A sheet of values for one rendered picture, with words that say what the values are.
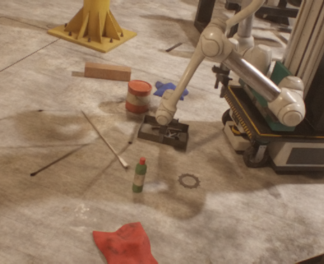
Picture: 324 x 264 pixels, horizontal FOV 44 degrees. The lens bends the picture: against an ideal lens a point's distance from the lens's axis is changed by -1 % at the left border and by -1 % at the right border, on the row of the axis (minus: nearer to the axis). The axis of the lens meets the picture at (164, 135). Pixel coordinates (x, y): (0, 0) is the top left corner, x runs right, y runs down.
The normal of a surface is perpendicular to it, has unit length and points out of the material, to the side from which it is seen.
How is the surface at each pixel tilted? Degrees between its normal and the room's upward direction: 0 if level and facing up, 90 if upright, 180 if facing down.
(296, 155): 90
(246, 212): 0
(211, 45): 88
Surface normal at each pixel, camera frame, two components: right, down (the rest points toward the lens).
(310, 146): 0.19, 0.58
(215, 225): 0.18, -0.82
